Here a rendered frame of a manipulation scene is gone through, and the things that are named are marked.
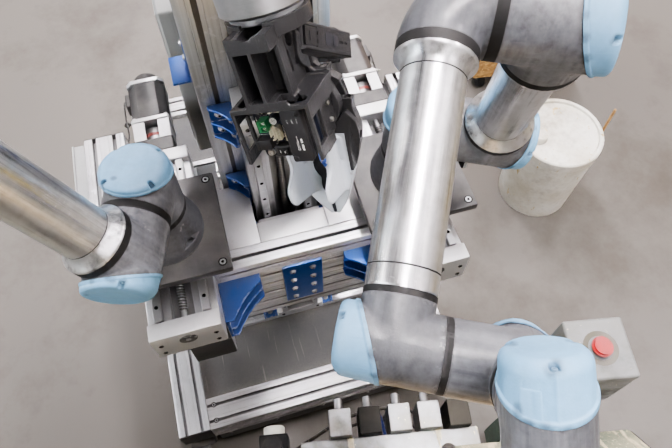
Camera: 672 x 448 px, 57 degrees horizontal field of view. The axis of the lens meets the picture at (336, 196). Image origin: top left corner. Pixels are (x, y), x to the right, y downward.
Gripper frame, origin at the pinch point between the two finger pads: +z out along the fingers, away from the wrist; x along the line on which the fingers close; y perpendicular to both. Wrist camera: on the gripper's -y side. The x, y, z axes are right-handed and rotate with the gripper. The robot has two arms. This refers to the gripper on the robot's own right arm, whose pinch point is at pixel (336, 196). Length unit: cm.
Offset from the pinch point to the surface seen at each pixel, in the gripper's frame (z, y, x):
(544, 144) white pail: 84, -146, 10
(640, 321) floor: 146, -124, 38
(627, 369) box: 69, -38, 29
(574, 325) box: 64, -44, 20
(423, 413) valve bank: 76, -29, -10
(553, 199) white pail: 109, -149, 11
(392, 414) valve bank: 75, -27, -16
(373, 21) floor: 61, -232, -69
